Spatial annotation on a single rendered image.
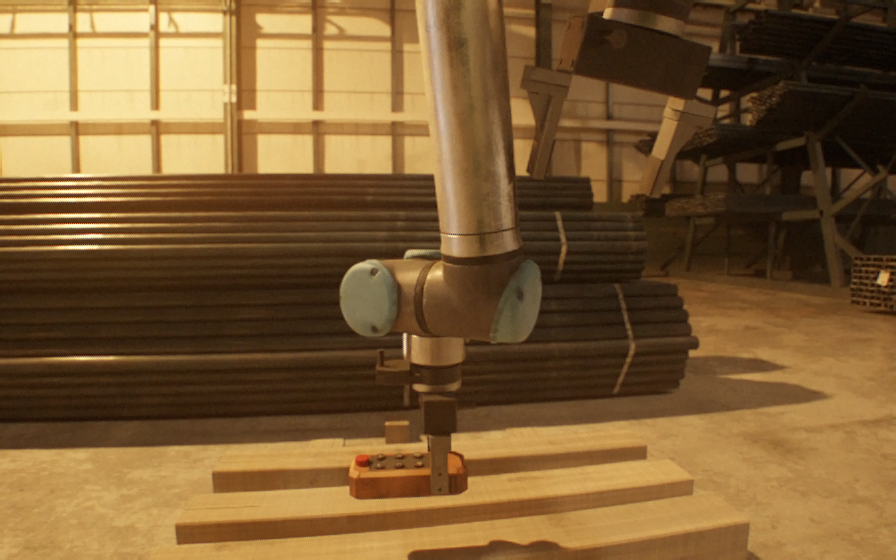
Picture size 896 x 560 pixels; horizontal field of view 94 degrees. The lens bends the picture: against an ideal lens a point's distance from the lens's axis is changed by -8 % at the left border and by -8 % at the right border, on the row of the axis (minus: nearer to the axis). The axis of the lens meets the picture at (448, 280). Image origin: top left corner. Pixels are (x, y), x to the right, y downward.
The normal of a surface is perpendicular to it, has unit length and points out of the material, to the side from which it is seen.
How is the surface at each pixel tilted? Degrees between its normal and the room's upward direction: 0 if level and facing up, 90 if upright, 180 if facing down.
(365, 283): 90
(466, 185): 101
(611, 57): 114
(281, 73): 90
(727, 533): 90
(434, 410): 90
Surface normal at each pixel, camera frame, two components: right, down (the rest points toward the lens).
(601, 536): 0.00, -1.00
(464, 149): -0.25, 0.28
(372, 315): -0.55, 0.07
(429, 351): -0.14, 0.08
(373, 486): 0.10, 0.08
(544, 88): 0.13, 0.47
